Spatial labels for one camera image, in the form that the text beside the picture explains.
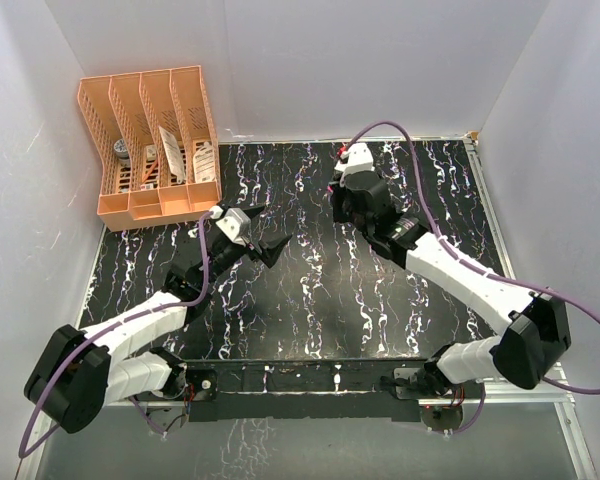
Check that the orange pen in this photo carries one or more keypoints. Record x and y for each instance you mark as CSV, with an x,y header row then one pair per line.
x,y
150,172

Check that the white labelled packet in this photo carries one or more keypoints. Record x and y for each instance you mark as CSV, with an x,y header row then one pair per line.
x,y
204,164

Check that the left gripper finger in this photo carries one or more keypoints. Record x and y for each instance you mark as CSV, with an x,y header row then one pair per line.
x,y
269,251
254,213

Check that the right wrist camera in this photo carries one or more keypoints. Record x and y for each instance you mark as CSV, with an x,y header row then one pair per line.
x,y
354,159

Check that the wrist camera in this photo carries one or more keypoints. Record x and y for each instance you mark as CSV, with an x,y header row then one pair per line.
x,y
354,159
235,225

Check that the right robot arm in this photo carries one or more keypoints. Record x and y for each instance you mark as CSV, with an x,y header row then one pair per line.
x,y
531,330

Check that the round tin in organizer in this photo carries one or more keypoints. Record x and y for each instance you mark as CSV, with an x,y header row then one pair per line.
x,y
120,150

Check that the orange file organizer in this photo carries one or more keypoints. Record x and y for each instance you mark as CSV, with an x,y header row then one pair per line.
x,y
133,106

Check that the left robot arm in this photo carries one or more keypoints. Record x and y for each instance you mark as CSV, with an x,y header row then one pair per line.
x,y
83,370

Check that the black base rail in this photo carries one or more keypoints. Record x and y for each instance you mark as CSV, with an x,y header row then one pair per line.
x,y
217,390

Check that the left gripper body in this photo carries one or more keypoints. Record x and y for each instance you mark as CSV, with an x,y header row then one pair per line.
x,y
224,258

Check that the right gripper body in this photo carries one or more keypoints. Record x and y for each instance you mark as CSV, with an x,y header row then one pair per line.
x,y
342,212

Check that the white paper packet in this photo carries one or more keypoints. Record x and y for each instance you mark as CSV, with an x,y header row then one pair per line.
x,y
174,156

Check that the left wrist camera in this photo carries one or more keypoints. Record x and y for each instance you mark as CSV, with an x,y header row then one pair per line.
x,y
235,225

